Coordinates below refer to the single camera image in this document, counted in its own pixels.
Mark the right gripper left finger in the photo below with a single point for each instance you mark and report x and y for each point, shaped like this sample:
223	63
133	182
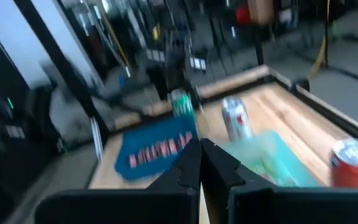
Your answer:
135	205

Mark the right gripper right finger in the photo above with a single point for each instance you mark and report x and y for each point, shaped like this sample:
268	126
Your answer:
291	205

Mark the green translucent plastic basket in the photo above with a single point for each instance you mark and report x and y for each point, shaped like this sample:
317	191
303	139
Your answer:
278	158

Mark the dark blue plastic basket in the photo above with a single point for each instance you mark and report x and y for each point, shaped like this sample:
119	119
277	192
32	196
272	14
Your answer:
148	140

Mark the green soda can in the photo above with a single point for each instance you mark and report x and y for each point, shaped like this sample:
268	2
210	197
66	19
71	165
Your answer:
182	104

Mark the silver soda can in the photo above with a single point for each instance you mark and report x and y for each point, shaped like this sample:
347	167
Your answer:
236	118

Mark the black arched bracket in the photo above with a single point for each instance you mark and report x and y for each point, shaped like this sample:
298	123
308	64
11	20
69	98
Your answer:
300	84

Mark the red soda can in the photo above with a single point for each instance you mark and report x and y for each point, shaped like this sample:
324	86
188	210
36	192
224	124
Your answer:
354	165

